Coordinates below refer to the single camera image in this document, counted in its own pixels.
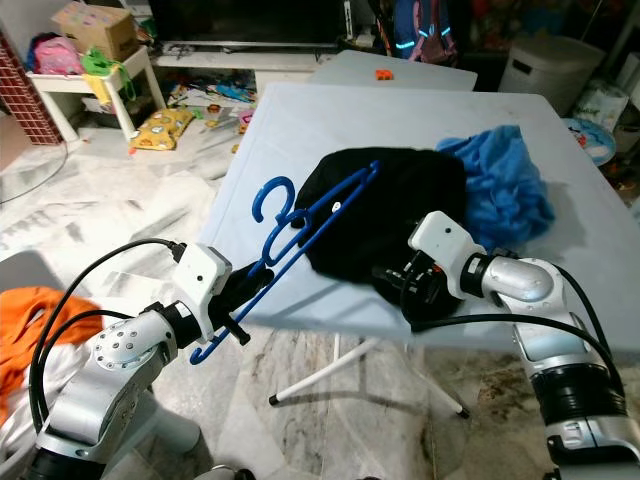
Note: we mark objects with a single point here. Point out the blue fuzzy garment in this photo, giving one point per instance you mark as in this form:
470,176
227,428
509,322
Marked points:
500,185

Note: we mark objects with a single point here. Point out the black television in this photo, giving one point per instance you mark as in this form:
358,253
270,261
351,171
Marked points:
250,20

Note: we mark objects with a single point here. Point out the small white side table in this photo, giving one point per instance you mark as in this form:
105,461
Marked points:
80,85

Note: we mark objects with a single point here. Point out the white table leg frame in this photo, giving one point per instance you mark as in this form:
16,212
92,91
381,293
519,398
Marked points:
320,372

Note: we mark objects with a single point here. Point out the dark backpack with neon trim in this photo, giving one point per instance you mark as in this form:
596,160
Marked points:
420,30

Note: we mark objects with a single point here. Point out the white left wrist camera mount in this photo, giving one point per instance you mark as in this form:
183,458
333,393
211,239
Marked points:
205,285

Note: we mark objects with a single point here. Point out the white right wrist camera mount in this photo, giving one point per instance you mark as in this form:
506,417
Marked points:
445,245

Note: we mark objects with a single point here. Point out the black garment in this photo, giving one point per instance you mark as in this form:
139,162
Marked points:
390,210

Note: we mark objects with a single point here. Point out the white laundry basket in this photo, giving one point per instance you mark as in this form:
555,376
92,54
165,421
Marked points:
25,268

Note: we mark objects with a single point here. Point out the yellow toy pad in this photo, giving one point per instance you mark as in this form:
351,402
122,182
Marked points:
165,128

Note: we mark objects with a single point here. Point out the orange garment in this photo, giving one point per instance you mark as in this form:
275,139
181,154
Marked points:
30,330

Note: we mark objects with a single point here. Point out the brown cardboard box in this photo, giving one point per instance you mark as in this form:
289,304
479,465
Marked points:
95,30

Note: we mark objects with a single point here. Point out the pink bag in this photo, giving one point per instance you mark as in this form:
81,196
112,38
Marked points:
55,55

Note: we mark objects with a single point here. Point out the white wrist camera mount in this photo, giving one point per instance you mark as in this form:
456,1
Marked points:
205,285
445,245

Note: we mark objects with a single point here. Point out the white tv console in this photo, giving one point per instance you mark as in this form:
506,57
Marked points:
260,62

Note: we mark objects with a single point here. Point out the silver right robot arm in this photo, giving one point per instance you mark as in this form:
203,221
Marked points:
520,280

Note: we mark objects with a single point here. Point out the small orange toy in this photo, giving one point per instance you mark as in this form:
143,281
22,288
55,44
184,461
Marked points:
383,73

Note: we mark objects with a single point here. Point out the white garment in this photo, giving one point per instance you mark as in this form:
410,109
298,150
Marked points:
20,420

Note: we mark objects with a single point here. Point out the white round bin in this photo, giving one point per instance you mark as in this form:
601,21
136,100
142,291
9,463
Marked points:
550,75

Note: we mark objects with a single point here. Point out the light blue round toy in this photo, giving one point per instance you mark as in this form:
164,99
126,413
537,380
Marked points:
590,140

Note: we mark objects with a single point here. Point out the pink square toy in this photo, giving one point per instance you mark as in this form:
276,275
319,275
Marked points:
244,120

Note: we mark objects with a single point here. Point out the red brick pattern panel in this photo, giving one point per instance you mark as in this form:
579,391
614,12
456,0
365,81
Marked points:
20,100

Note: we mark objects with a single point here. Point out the green toy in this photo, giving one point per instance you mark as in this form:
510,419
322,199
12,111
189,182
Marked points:
100,65

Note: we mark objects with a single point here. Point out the blue plastic hanger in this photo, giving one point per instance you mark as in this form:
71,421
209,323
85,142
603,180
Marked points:
298,215
263,203

